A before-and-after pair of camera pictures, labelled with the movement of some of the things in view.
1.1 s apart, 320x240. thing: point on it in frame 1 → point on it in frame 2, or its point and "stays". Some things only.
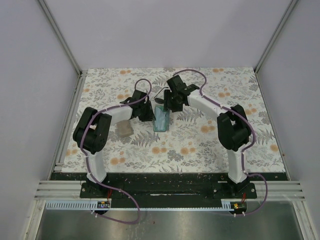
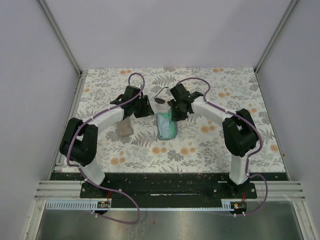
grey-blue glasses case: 162,122 → 173,126
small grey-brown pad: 123,128 stays
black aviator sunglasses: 159,100 stays
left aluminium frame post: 60,37 stays
